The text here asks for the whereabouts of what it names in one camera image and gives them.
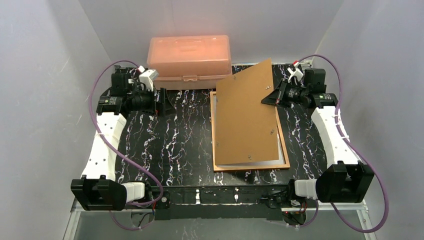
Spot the window and plant photo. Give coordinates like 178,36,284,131
213,96,286,168

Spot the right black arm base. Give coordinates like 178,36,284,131
262,179,318,212

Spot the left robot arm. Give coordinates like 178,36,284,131
70,67,176,211

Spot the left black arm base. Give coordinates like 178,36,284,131
133,185,171,210

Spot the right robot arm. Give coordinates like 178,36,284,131
261,67,375,203

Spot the pink plastic storage box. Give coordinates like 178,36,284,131
146,35,232,90

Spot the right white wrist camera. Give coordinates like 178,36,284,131
287,61,304,85

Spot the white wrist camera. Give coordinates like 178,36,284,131
137,65,159,92
287,61,304,85

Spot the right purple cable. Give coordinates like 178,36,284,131
293,54,390,234

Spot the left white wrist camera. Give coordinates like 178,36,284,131
137,65,159,92

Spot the aluminium front rail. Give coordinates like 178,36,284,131
70,188,369,213

